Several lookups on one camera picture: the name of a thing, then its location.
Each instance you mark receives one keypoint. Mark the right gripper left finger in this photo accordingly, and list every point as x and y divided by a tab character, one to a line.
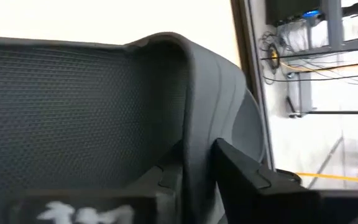
145	202

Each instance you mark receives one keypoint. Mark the black rubber slide sandal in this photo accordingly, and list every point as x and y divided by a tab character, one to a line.
73	124

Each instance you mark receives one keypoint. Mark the black electronics box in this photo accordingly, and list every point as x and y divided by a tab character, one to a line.
291	11

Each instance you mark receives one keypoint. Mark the grey metal table frame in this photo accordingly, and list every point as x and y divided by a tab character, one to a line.
332	21

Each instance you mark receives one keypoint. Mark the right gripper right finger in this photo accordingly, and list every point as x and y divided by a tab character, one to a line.
253	199

